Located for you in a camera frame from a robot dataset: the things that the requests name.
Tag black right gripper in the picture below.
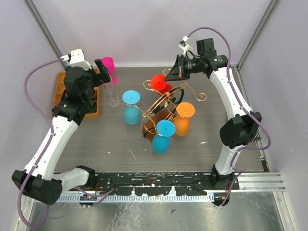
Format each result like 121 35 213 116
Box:
164 54 202 82

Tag pink plastic wine glass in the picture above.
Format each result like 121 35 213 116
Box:
101 56 118 85

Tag red plastic wine glass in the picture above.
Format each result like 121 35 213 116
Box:
150 74 173 96

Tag clear champagne glass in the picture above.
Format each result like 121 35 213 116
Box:
104 80 119 107

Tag wooden compartment tray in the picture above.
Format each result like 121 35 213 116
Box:
51 68 102 120

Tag striped black white cloth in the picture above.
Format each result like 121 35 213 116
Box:
250 131 262 142

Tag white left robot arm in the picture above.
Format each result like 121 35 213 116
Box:
12 58 111 205

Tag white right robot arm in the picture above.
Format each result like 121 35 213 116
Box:
165 38 262 190

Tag orange plastic wine glass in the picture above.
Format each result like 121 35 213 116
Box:
173 102 195 136

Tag light blue left wine glass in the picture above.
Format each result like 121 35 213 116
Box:
122 90 141 125

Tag blue right wine glass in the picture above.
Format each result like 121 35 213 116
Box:
152 120 176 154

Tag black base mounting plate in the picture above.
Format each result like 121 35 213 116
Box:
79 172 232 196

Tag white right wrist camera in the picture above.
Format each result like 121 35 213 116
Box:
179 36 193 57

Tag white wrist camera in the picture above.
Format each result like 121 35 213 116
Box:
179 36 193 57
61 49 92 70

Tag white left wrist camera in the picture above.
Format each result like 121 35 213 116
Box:
61 49 92 70

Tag gold wire wine glass rack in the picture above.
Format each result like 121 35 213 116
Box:
142 80 207 142

